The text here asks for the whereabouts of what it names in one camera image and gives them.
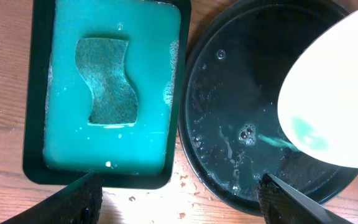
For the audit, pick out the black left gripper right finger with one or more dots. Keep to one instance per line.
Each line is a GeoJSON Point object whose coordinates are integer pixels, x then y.
{"type": "Point", "coordinates": [282, 204]}

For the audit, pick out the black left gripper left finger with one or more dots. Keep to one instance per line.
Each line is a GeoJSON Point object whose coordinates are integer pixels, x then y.
{"type": "Point", "coordinates": [79, 203]}

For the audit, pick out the white plate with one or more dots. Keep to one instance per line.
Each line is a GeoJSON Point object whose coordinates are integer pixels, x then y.
{"type": "Point", "coordinates": [318, 101]}

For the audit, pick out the green scrubbing sponge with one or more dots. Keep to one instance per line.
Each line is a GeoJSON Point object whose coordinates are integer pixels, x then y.
{"type": "Point", "coordinates": [101, 64]}

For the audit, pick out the round black tray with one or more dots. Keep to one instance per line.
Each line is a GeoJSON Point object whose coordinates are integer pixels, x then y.
{"type": "Point", "coordinates": [228, 122]}

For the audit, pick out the rectangular black water tray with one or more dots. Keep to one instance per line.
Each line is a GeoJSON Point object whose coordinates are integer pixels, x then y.
{"type": "Point", "coordinates": [60, 145]}

